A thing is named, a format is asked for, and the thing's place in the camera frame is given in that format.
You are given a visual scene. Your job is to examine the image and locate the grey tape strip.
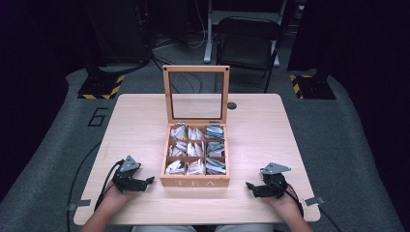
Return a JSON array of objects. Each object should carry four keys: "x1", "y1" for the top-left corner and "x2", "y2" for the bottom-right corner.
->
[
  {"x1": 68, "y1": 199, "x2": 93, "y2": 213},
  {"x1": 303, "y1": 196, "x2": 326, "y2": 208}
]

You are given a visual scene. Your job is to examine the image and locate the black equipment cabinet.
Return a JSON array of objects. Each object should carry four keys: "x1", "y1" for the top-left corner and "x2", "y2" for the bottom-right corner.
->
[{"x1": 80, "y1": 0, "x2": 151, "y2": 67}]

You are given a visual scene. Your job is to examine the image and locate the person's right hand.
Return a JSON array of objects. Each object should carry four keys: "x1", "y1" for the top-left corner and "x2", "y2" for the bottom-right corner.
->
[{"x1": 261, "y1": 188, "x2": 304, "y2": 221}]

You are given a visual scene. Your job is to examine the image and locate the rows of grey tea bags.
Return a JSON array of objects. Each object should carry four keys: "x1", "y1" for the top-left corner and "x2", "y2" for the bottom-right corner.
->
[{"x1": 204, "y1": 124, "x2": 227, "y2": 176}]

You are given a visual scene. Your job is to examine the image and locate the black folding chair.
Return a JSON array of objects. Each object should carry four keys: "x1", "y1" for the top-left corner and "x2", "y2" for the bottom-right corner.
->
[{"x1": 214, "y1": 15, "x2": 282, "y2": 95}]

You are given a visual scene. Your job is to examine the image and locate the rows of white tea bags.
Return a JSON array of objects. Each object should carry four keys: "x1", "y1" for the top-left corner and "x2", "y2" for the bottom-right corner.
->
[{"x1": 164, "y1": 124, "x2": 207, "y2": 176}]

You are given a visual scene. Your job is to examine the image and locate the person's left hand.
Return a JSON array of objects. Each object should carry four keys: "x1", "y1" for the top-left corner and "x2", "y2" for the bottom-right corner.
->
[{"x1": 102, "y1": 181, "x2": 137, "y2": 212}]

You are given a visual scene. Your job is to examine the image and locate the wooden tea box with lid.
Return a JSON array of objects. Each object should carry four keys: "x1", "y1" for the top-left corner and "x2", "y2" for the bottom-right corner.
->
[{"x1": 160, "y1": 65, "x2": 231, "y2": 189}]

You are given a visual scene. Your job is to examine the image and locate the bundle of floor cables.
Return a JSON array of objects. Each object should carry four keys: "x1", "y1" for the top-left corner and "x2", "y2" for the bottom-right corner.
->
[{"x1": 149, "y1": 30, "x2": 209, "y2": 95}]

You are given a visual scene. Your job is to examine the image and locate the hand-held gripper cable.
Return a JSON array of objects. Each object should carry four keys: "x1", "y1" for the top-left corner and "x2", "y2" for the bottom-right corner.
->
[
  {"x1": 93, "y1": 159, "x2": 126, "y2": 213},
  {"x1": 284, "y1": 182, "x2": 343, "y2": 232}
]

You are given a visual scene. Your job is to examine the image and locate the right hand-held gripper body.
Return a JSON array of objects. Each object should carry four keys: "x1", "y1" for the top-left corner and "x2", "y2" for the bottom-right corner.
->
[{"x1": 260, "y1": 161, "x2": 292, "y2": 199}]

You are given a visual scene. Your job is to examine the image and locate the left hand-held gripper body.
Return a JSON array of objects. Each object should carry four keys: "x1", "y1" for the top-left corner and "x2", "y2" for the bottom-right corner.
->
[{"x1": 111, "y1": 155, "x2": 143, "y2": 193}]

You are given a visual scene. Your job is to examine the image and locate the black yellow striped stand base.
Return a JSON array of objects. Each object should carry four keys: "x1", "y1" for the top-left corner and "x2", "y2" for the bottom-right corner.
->
[
  {"x1": 77, "y1": 66, "x2": 126, "y2": 101},
  {"x1": 288, "y1": 69, "x2": 337, "y2": 101}
]

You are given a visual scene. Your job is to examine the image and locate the right hand-held gripper cable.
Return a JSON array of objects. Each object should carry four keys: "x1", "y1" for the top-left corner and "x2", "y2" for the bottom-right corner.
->
[{"x1": 284, "y1": 182, "x2": 343, "y2": 232}]

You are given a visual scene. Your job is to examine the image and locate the left hand-held gripper cable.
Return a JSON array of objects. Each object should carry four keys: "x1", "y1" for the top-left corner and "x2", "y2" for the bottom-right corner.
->
[{"x1": 93, "y1": 159, "x2": 126, "y2": 213}]

